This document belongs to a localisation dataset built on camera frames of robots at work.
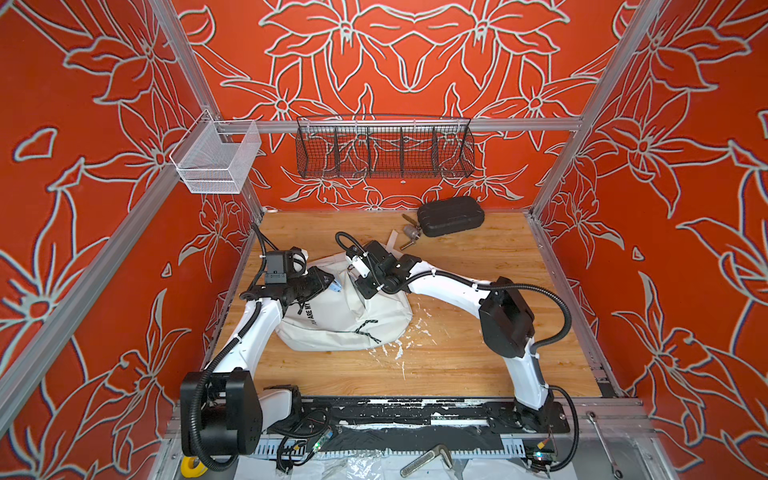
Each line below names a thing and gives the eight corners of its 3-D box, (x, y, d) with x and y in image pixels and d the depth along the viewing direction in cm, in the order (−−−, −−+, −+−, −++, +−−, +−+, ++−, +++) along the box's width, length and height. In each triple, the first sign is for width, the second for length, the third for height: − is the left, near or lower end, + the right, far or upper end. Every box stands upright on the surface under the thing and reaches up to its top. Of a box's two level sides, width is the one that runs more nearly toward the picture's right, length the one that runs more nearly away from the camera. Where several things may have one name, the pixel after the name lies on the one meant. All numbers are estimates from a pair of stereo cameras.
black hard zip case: (423, 238, 112) (425, 228, 108) (414, 210, 122) (415, 200, 118) (484, 230, 115) (488, 220, 111) (471, 203, 125) (474, 193, 120)
